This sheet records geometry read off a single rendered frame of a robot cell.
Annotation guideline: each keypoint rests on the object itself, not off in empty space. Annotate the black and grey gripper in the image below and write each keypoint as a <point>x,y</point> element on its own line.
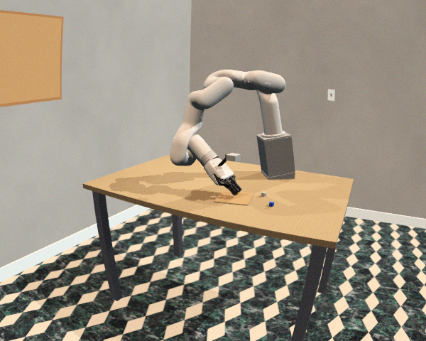
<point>217,173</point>

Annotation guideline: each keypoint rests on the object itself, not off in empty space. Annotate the tan square mat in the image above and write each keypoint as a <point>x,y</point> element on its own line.
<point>228,198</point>

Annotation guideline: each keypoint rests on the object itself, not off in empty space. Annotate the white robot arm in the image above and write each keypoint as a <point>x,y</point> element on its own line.
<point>186,148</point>

